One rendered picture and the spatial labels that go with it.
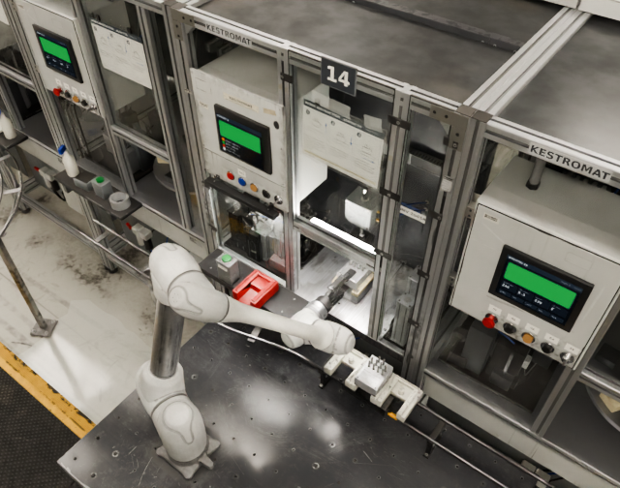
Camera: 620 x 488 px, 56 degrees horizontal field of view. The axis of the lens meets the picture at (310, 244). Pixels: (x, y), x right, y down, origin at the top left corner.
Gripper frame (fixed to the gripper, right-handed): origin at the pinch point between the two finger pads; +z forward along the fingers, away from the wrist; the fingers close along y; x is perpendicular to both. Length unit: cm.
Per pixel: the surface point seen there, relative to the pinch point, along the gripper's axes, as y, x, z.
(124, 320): -103, 135, -29
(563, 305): 59, -79, -19
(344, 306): -9.7, -2.9, -6.1
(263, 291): -5.2, 26.4, -24.3
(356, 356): -14.8, -19.8, -20.9
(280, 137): 70, 22, -18
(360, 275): 2.5, -3.9, 3.0
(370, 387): -9.6, -33.4, -32.8
